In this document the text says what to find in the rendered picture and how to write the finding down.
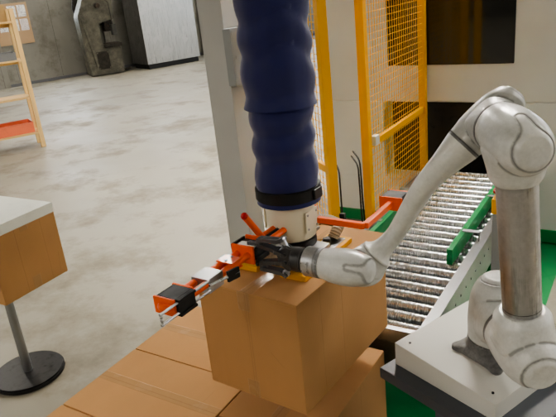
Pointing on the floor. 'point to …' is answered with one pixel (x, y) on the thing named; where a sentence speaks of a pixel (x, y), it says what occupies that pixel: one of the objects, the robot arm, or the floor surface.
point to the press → (81, 11)
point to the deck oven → (161, 32)
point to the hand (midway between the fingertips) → (248, 251)
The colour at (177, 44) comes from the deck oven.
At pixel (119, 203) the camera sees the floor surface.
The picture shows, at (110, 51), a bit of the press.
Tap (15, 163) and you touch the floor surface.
